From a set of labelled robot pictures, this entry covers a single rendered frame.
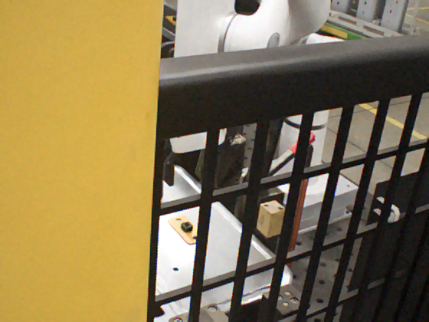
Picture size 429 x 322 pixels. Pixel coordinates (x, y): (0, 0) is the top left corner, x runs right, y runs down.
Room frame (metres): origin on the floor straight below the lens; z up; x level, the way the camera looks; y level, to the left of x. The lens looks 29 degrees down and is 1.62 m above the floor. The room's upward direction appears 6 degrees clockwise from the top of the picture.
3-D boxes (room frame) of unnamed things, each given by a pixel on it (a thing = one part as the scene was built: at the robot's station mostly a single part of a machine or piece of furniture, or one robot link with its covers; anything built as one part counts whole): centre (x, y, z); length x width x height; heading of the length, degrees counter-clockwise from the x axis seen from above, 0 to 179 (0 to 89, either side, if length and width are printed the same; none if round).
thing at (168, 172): (0.85, 0.08, 1.14); 0.03 x 0.03 x 0.07; 35
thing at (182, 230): (0.88, 0.04, 1.01); 0.08 x 0.04 x 0.01; 35
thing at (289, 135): (1.47, -0.23, 0.88); 0.19 x 0.19 x 0.18
